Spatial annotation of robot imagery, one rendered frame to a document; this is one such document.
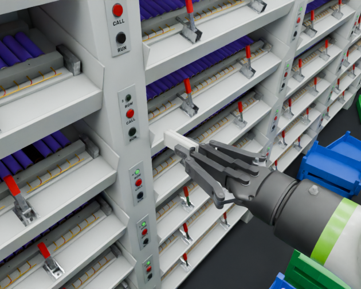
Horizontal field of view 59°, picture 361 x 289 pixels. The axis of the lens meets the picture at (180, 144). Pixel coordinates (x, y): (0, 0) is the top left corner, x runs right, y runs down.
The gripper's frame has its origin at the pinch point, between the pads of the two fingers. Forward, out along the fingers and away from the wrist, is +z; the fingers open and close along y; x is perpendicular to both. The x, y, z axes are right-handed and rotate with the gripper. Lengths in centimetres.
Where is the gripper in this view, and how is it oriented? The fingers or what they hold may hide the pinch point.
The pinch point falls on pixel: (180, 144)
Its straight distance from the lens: 55.4
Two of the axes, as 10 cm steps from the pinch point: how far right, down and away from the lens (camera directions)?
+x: 0.1, -7.8, -6.2
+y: 6.7, -4.6, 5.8
